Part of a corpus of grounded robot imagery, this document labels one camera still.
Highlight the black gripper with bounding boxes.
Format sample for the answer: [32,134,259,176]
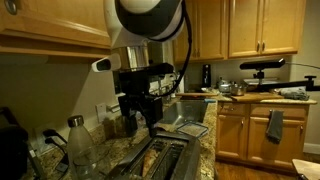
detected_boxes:
[118,95,163,137]

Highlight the toasted bread slice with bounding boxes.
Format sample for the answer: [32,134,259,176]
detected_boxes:
[142,149,159,177]

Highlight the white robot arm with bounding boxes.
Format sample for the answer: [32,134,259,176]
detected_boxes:
[92,0,190,137]

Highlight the stainless steel two-slot toaster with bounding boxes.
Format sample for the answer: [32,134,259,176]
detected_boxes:
[105,131,201,180]

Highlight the stainless steel kitchen sink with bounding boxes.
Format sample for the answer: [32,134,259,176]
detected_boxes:
[160,100,207,125]

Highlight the clear blue-rimmed container lid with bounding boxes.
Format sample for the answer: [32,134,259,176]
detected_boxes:
[177,122,208,138]

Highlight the lower wooden base cabinet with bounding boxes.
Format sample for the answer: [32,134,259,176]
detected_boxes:
[216,102,309,172]

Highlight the steel pot on counter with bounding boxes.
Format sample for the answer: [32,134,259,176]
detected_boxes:
[230,83,247,96]

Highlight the wooden board by sink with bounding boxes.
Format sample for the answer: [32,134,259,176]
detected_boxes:
[231,93,283,102]

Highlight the upper corner wooden cabinets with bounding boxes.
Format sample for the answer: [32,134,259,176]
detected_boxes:
[173,0,306,63]

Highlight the grey hanging dish towel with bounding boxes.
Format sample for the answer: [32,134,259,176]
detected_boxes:
[266,110,283,144]

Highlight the black coffee maker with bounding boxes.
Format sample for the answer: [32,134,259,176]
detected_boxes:
[0,107,46,180]

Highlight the white wall power outlet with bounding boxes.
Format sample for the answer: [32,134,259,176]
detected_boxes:
[96,103,107,123]

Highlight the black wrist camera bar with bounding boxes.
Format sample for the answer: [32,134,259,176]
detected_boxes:
[119,63,174,82]

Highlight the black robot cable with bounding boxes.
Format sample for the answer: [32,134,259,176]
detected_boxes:
[149,0,194,98]

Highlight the upper wooden wall cabinet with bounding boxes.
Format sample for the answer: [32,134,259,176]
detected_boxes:
[0,0,111,59]

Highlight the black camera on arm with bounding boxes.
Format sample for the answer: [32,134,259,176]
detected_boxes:
[240,58,320,92]

